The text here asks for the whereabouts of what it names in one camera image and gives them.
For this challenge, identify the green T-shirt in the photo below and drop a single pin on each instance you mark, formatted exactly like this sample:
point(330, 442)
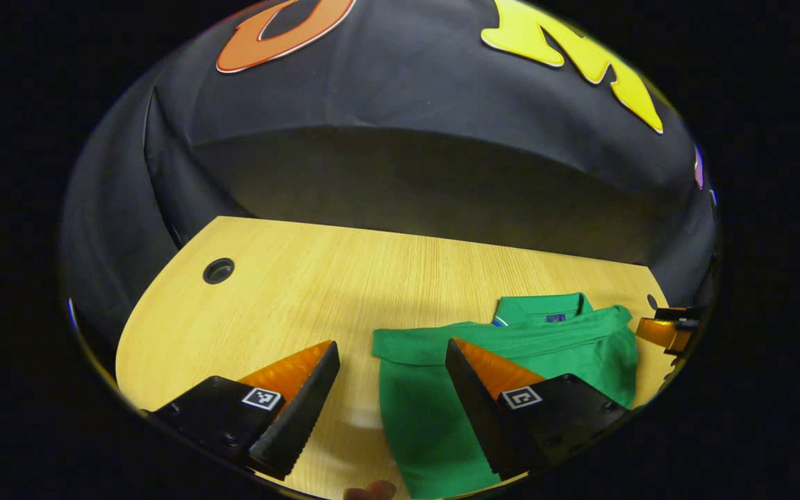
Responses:
point(428, 410)

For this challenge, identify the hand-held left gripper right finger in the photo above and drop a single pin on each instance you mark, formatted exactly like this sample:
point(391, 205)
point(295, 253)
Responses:
point(480, 417)

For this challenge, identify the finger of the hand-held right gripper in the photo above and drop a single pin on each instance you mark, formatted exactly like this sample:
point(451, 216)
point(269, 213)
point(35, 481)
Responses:
point(658, 332)
point(678, 313)

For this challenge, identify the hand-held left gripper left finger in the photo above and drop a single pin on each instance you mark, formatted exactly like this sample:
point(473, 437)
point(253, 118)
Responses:
point(303, 417)

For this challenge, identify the black backdrop cloth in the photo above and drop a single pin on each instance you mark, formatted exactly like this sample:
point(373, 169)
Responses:
point(407, 104)

